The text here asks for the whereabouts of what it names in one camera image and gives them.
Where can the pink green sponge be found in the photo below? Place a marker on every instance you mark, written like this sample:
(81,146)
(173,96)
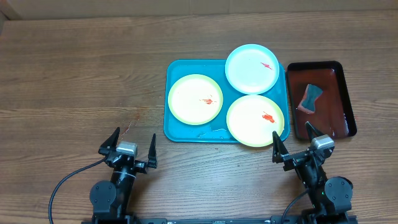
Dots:
(307,104)

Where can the light blue plate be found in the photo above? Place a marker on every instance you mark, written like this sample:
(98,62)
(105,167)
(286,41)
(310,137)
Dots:
(252,69)

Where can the yellow plate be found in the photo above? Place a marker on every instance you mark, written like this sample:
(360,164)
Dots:
(252,119)
(195,99)

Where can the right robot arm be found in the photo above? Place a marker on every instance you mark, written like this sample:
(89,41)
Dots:
(330,198)

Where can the black red lacquer tray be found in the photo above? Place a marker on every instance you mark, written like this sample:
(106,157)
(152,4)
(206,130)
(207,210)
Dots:
(333,111)

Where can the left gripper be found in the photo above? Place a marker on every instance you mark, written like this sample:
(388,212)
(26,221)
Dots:
(142,167)

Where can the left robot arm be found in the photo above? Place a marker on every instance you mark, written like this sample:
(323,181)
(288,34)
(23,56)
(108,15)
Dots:
(110,198)

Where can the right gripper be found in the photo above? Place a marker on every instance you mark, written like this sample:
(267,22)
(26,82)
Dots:
(279,150)

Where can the teal plastic serving tray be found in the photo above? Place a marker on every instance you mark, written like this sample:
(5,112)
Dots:
(216,130)

